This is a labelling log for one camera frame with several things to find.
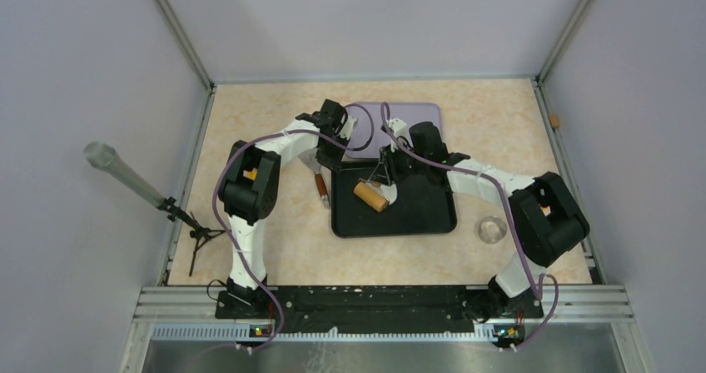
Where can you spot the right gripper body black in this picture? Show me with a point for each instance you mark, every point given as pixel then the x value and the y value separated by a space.
pixel 402 165

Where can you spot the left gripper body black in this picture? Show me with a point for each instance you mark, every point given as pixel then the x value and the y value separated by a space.
pixel 330 155

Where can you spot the black baking tray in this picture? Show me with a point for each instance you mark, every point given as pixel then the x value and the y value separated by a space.
pixel 420 208

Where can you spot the wooden dough roller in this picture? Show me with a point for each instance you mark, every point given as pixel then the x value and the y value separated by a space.
pixel 364 191

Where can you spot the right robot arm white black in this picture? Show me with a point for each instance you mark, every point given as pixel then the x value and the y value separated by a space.
pixel 543 218

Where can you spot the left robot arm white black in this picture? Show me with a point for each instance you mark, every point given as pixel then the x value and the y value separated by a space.
pixel 248 187

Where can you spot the lilac rectangular tray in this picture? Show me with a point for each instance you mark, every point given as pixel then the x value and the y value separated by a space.
pixel 368 120

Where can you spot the yellow red blue toy block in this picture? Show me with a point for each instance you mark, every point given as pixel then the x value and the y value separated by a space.
pixel 250 175

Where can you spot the clear glass cup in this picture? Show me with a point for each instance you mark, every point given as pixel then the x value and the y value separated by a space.
pixel 491 230

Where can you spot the small wooden cork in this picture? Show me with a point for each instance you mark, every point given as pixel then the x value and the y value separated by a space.
pixel 554 121

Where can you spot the grey microphone on tripod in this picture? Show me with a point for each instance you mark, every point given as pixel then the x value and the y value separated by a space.
pixel 104 158

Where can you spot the metal scraper wooden handle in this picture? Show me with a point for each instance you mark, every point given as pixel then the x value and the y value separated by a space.
pixel 308 158

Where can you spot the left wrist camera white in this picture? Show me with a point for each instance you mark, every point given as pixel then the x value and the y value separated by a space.
pixel 347 128

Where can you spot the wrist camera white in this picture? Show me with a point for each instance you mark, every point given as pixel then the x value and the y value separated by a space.
pixel 347 128
pixel 399 131

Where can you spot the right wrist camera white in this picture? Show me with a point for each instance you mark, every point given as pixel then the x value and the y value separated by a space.
pixel 399 131

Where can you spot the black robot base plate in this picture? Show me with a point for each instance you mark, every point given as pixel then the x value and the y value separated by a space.
pixel 377 309

